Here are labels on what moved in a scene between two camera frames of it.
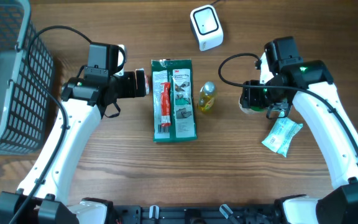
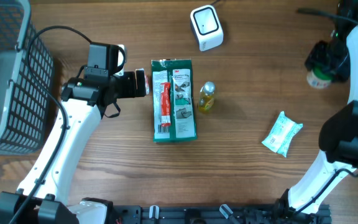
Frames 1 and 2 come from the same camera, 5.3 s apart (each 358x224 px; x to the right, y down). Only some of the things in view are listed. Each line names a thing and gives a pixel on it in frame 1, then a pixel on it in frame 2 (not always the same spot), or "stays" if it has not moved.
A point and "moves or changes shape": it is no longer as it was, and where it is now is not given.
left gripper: x=139 y=83 stays
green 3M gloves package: x=173 y=100 stays
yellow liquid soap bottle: x=207 y=97 stays
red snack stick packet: x=165 y=101 stays
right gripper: x=250 y=93 -> x=339 y=71
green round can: x=253 y=106 moves or changes shape
